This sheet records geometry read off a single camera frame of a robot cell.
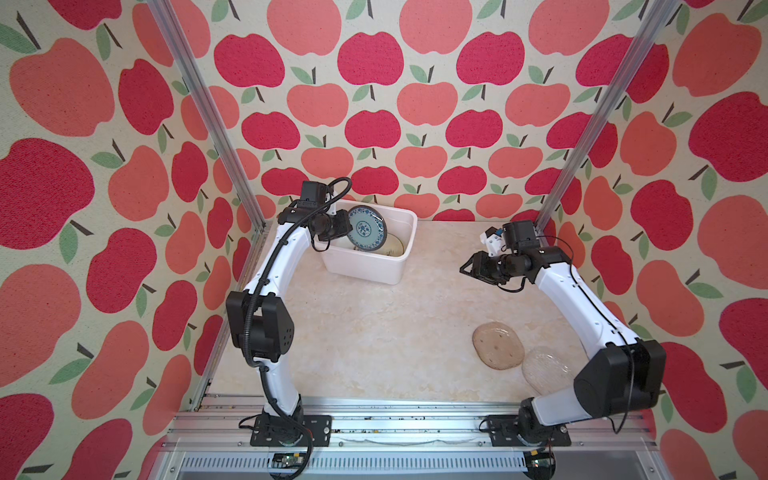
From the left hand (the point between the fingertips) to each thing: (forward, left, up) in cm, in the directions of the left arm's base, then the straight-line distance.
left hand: (356, 226), depth 88 cm
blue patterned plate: (+3, -4, -3) cm, 6 cm away
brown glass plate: (-27, -42, -24) cm, 56 cm away
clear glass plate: (-34, -55, -26) cm, 70 cm away
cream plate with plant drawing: (+8, -12, -19) cm, 24 cm away
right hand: (-13, -33, -4) cm, 36 cm away
